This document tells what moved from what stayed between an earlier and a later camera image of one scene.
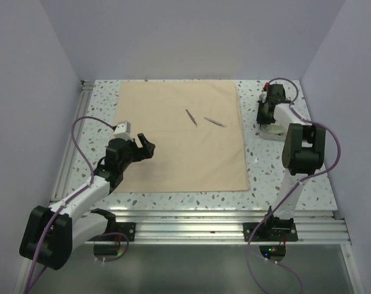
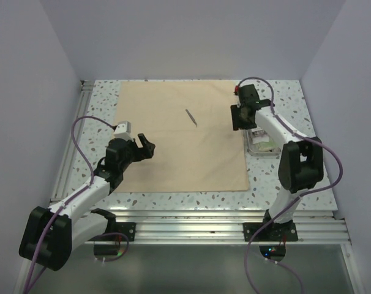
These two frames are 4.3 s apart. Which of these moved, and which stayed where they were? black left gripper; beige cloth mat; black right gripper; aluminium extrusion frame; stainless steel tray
Moved: stainless steel tray; black right gripper
Stayed: beige cloth mat; aluminium extrusion frame; black left gripper
